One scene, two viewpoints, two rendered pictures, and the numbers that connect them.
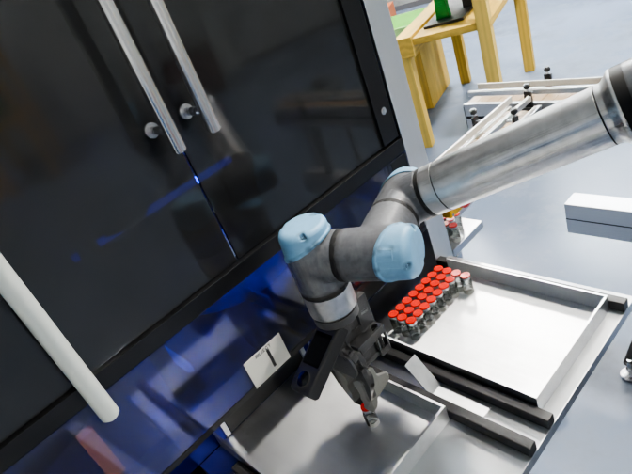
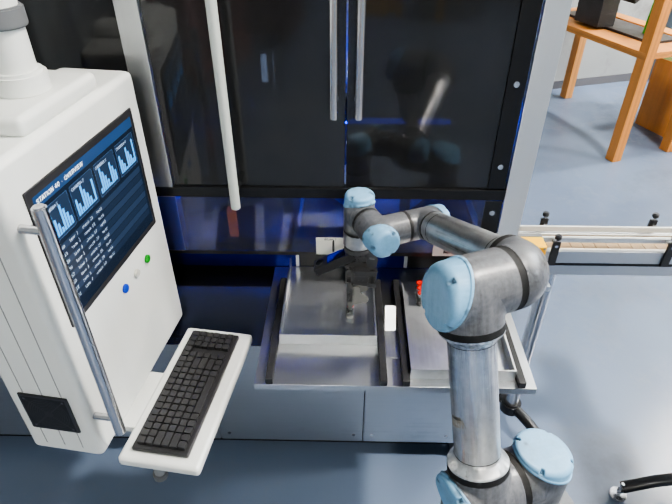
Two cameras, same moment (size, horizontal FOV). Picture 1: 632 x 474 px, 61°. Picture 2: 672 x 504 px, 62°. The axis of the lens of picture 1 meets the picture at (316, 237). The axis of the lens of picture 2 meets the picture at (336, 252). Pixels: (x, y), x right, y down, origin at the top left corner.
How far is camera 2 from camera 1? 76 cm
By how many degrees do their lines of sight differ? 30
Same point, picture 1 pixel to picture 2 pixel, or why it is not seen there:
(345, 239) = (366, 215)
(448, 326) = not seen: hidden behind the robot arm
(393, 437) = (348, 328)
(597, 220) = not seen: outside the picture
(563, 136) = (469, 248)
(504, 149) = (454, 233)
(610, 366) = (614, 478)
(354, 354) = (350, 272)
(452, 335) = not seen: hidden behind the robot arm
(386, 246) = (371, 231)
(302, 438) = (319, 294)
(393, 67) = (527, 145)
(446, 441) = (362, 350)
